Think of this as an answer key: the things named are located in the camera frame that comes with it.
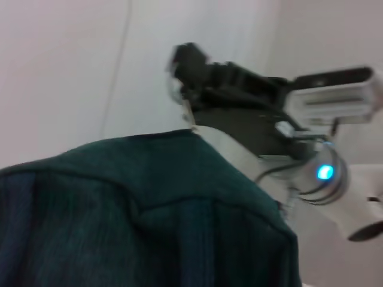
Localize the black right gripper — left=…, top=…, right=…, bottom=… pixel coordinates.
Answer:
left=170, top=42, right=318, bottom=160

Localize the dark teal insulated lunch bag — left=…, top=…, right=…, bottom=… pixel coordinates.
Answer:
left=0, top=129, right=302, bottom=287

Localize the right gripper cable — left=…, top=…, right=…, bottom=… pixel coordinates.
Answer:
left=254, top=118, right=341, bottom=206

